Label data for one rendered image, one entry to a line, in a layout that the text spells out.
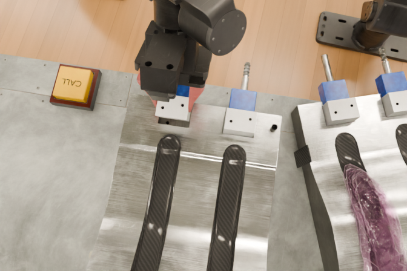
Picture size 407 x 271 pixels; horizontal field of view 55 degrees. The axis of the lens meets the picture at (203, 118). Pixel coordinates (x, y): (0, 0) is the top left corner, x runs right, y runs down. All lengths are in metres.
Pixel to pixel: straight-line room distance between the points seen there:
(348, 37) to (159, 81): 0.49
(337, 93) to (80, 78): 0.47
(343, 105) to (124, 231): 0.42
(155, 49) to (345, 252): 0.41
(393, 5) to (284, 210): 0.39
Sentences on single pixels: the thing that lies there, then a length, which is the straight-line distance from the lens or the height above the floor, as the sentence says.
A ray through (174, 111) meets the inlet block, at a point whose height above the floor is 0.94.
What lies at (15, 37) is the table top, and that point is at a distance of 0.90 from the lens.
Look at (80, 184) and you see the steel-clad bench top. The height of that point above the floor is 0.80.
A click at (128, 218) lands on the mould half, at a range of 0.64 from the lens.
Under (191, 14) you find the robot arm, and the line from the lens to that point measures 0.45.
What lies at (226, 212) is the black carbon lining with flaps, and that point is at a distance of 0.64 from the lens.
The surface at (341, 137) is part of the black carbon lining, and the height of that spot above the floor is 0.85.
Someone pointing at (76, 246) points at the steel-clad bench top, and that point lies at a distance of 0.75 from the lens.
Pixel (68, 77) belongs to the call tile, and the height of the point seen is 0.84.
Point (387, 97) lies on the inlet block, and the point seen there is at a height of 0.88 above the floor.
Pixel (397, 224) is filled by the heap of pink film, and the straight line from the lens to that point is 0.68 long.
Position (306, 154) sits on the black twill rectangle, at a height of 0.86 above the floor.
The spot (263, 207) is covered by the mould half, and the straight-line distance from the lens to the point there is 0.64.
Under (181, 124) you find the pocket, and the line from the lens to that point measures 0.68.
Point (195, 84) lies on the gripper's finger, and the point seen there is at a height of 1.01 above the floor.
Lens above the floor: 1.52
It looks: 74 degrees down
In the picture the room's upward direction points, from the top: straight up
